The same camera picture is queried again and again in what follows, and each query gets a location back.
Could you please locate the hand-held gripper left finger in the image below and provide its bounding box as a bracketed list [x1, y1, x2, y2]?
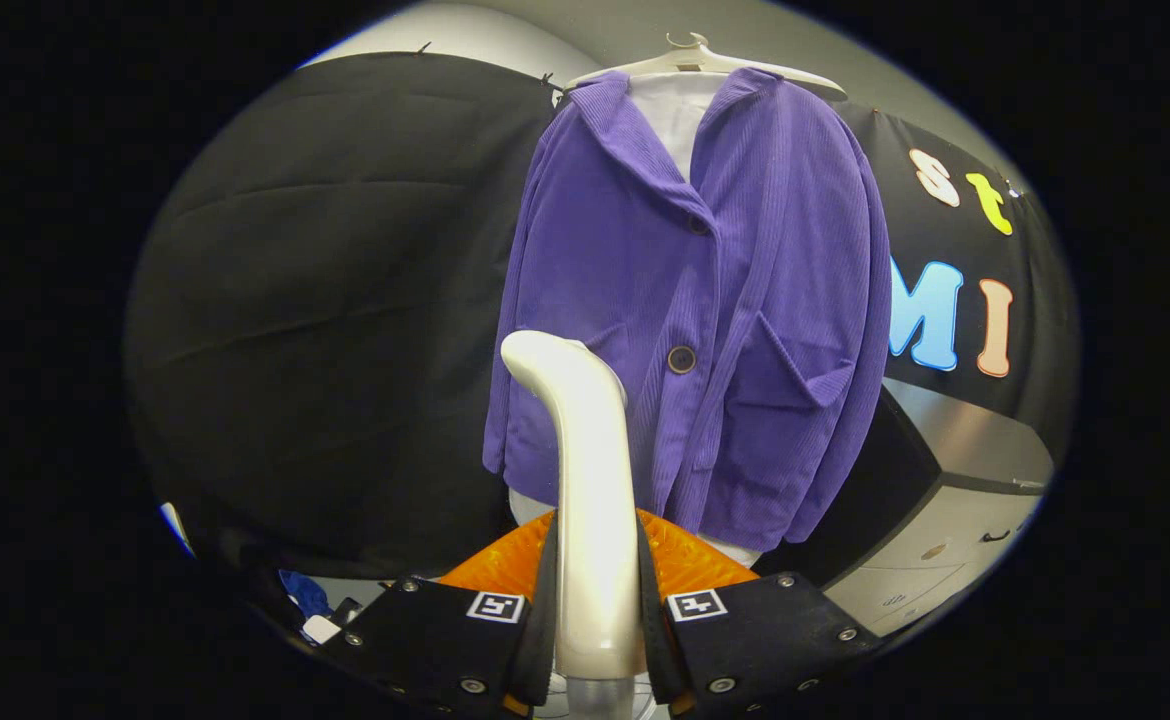
[320, 512, 558, 719]

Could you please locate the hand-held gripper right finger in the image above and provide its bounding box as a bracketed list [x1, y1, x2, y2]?
[637, 508, 881, 719]

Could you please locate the white garment steamer head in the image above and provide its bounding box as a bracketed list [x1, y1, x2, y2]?
[500, 330, 646, 681]

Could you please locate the purple corduroy jacket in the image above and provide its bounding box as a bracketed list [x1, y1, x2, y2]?
[482, 68, 893, 553]

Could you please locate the white clothes hanger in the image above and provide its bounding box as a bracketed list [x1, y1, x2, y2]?
[565, 32, 846, 96]

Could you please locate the blue cloth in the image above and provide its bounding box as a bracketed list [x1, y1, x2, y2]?
[280, 570, 333, 621]

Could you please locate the grey cabinet with dark top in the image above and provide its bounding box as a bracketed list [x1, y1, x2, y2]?
[825, 378, 1056, 637]

